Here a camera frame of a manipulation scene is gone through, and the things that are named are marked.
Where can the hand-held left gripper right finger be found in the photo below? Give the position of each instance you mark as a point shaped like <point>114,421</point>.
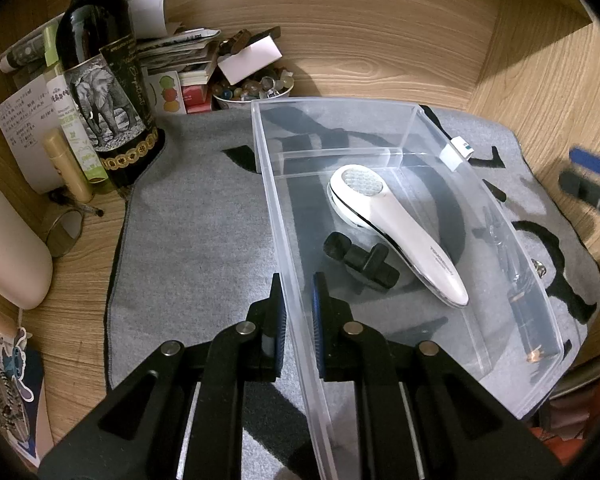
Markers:
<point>319,330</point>

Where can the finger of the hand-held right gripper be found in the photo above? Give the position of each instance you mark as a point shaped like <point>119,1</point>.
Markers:
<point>580,187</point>

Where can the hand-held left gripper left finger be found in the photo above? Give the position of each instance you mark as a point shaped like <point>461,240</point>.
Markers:
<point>280,325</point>

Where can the clear plastic container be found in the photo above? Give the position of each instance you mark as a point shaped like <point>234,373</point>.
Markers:
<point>430,340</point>

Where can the small white box blue label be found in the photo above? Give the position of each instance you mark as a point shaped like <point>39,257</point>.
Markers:
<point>455,152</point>

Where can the black plug adapter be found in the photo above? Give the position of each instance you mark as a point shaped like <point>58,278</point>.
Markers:
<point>367,265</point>

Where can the small metal trinket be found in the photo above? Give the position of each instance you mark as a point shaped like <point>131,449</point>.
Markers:
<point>538,267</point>

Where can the gray printed mat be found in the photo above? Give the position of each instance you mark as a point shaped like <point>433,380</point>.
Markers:
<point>195,240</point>

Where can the white handheld massager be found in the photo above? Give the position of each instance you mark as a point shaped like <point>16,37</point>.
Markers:
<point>410,240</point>

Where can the black pen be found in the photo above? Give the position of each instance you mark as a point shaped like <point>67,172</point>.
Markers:
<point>87,208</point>

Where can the round metal-rimmed mirror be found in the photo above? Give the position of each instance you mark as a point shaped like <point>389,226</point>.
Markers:
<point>62,235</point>

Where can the white bowl of marbles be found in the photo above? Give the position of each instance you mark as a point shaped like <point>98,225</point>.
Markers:
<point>250,91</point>

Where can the small red box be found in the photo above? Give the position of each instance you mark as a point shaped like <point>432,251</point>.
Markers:
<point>196,96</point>

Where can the orange cloth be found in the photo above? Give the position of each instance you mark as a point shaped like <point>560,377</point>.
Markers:
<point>565,442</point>

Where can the fruit sticker card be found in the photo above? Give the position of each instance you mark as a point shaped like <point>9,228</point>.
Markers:
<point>167,92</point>

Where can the cartoon sticker card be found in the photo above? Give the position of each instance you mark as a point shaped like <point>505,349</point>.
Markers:
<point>30,410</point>

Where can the stack of small cards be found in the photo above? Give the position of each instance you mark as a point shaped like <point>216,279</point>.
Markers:
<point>197,74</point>

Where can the white folded card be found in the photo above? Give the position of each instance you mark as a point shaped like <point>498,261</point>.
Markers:
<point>247,60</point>

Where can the yellow lip balm tube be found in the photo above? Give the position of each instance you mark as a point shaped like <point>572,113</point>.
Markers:
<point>65,165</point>

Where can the cream cylindrical case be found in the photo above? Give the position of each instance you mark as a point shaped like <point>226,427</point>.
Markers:
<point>5,260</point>

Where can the metal filigree pendant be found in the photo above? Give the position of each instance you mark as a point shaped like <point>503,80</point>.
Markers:
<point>7,405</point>

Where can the bronze ornament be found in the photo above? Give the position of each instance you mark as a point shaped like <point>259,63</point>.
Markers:
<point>236,42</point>

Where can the green white tube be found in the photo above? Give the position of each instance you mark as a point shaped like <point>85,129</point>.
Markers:
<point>75,125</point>

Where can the pile of printed papers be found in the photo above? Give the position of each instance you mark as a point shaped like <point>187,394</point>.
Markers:
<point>180,45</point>

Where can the white handwritten note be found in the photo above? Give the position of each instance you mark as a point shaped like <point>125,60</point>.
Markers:
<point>22,120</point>

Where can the white paper sheets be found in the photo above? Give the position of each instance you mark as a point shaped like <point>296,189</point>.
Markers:
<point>147,15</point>

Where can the dark wine bottle elephant label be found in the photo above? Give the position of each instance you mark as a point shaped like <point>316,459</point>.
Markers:
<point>100,25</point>

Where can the rolled printed paper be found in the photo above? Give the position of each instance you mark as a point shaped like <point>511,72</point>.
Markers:
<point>25,52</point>

